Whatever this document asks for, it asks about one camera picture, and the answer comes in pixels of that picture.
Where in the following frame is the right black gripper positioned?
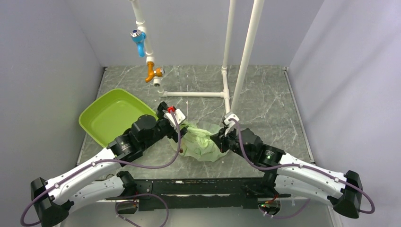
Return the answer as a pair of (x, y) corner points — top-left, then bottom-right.
(210, 124), (254, 162)

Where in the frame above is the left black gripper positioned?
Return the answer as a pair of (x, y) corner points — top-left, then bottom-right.
(142, 102), (188, 149)

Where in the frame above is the green avocado print plastic bag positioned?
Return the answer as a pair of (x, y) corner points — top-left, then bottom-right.
(179, 121), (228, 162)

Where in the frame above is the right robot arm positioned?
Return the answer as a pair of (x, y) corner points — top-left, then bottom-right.
(210, 129), (363, 219)

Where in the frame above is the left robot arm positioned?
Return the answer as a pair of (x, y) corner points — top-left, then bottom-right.
(29, 102), (187, 227)

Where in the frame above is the orange tap valve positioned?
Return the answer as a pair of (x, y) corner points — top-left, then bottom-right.
(145, 61), (165, 83)

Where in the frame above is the lime green plastic tray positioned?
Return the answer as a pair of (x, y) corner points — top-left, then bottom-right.
(78, 88), (156, 148)

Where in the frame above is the blue tap valve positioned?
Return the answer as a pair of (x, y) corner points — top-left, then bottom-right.
(130, 29), (146, 57)

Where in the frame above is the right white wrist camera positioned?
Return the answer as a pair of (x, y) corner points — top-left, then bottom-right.
(223, 112), (239, 136)

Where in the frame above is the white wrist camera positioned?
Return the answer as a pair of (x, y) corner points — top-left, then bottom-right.
(223, 112), (239, 136)
(163, 106), (187, 129)

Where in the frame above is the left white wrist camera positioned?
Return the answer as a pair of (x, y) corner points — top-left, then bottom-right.
(163, 106), (187, 129)

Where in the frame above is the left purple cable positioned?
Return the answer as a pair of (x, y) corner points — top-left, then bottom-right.
(20, 109), (183, 227)

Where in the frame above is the purple cable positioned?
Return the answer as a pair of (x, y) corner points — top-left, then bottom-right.
(20, 109), (183, 227)
(230, 118), (375, 215)

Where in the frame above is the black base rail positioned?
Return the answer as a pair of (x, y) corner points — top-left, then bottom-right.
(111, 177), (280, 211)

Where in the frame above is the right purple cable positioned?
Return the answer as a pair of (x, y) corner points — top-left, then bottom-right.
(230, 118), (375, 215)

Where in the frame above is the white PVC pipe frame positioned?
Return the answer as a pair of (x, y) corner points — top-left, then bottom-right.
(130, 0), (265, 113)

